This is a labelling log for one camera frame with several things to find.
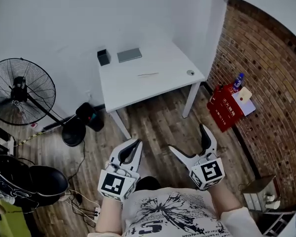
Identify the grey metal frame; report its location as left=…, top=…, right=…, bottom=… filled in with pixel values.
left=260, top=201, right=296, bottom=237

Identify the white notebook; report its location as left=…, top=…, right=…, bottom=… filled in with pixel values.
left=231, top=90, right=257, bottom=117

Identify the black open box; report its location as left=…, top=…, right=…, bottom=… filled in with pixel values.
left=97, top=48, right=111, bottom=67

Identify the person's left forearm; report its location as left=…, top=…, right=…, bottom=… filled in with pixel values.
left=95, top=196, right=125, bottom=237

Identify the black power cable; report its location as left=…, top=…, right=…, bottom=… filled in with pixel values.
left=64, top=132, right=97, bottom=228

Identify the person's right forearm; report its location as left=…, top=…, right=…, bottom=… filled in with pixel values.
left=208, top=181, right=243, bottom=221

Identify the black standing fan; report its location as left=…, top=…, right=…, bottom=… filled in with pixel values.
left=0, top=57, right=87, bottom=147

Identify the person's printed white shirt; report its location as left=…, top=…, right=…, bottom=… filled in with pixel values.
left=87, top=186, right=263, bottom=237

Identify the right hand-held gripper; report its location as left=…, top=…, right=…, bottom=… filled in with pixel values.
left=168, top=123, right=225, bottom=191

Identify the person's black trouser leg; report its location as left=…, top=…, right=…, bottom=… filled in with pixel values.
left=135, top=176, right=161, bottom=195

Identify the white power strip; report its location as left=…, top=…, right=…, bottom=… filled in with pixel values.
left=93, top=206, right=101, bottom=224

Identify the blue-capped water bottle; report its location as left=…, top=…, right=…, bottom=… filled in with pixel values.
left=232, top=73, right=245, bottom=91

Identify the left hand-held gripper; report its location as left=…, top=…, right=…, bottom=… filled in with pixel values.
left=98, top=139, right=143, bottom=202

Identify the white table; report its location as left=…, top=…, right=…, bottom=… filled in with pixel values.
left=98, top=37, right=206, bottom=140

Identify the yellow-green cloth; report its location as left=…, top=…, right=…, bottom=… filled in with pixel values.
left=0, top=198, right=32, bottom=237

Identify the beige envelope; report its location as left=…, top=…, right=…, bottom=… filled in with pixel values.
left=237, top=86, right=253, bottom=106

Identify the red fire extinguisher box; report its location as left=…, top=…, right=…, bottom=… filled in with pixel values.
left=207, top=83, right=248, bottom=133

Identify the black chair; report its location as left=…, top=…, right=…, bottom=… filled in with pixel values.
left=0, top=154, right=70, bottom=208

